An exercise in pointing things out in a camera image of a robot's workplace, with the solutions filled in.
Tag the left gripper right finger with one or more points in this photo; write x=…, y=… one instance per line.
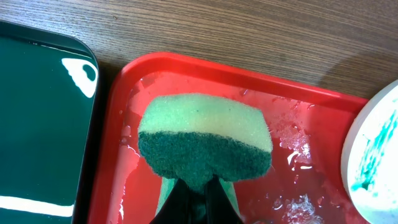
x=219, y=209

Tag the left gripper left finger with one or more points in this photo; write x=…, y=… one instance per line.
x=178, y=204

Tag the green yellow scrub sponge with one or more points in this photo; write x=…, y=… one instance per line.
x=196, y=137

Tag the white plate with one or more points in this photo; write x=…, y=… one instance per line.
x=369, y=158

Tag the red plastic tray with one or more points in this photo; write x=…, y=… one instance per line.
x=308, y=126

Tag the dark green tray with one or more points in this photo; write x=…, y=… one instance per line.
x=49, y=87

